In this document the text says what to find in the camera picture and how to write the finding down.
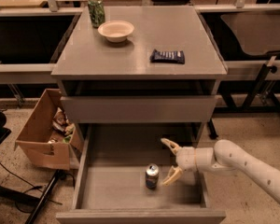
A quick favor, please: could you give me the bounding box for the green soda can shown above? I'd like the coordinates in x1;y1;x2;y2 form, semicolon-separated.
88;0;105;28

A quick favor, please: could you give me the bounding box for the blue silver redbull can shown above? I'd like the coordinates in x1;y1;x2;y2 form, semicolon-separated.
145;163;160;189

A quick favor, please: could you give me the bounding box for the black floor cable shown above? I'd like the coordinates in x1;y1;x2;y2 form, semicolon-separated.
0;154;77;215

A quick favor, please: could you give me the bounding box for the white paper bowl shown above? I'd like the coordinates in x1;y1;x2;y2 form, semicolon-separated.
98;21;134;43

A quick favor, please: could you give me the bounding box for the open grey middle drawer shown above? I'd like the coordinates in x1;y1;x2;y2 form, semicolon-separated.
56;124;226;224

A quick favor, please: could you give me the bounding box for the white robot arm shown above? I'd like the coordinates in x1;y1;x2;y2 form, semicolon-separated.
161;138;280;204

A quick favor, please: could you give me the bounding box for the cardboard box with trash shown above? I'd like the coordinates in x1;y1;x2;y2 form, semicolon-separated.
15;89;83;170

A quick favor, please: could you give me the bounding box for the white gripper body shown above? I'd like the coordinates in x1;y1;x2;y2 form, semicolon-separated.
175;147;197;172

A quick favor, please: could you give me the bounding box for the grey drawer cabinet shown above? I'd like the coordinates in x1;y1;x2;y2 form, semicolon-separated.
50;5;229;133

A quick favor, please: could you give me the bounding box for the dark blue snack packet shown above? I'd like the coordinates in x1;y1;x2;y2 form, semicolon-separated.
150;49;185;64

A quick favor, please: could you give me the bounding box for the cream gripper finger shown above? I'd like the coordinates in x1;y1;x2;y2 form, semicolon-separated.
162;166;183;186
161;138;181;155

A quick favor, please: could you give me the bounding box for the black tripod leg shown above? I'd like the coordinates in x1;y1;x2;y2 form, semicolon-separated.
25;170;64;224

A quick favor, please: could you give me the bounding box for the grey top drawer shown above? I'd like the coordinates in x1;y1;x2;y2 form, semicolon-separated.
61;96;217;123

